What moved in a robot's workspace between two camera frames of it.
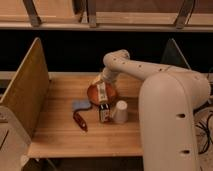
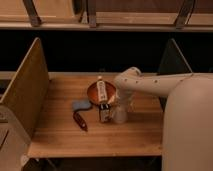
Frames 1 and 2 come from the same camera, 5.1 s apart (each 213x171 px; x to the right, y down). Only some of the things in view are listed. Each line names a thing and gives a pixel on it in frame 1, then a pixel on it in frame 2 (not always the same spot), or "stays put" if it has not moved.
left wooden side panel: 27,94 stays put
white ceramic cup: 121,112 stays put
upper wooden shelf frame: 107,15 stays put
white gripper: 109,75 -> 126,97
